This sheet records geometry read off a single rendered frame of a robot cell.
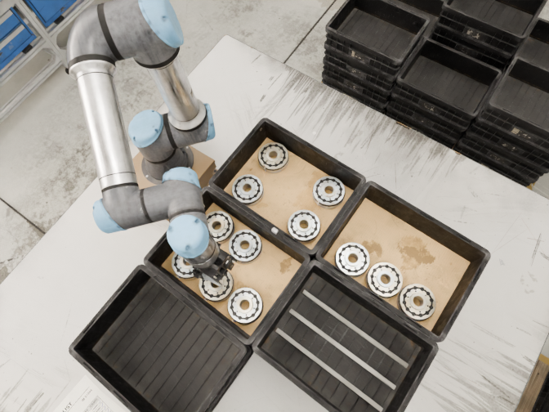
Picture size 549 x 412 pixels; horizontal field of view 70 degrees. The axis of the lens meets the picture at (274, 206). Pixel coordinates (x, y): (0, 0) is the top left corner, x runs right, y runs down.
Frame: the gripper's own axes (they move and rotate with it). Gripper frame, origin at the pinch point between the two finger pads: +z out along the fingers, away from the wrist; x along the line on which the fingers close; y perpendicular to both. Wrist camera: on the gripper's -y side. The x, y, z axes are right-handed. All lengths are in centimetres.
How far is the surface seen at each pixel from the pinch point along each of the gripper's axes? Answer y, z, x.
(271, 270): 11.9, 14.2, 9.4
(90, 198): -63, 27, -1
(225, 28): -116, 97, 145
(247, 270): 5.7, 14.2, 5.4
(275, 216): 3.7, 14.2, 25.0
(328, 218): 18.6, 14.2, 32.9
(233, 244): -2.0, 11.2, 9.5
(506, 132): 62, 48, 119
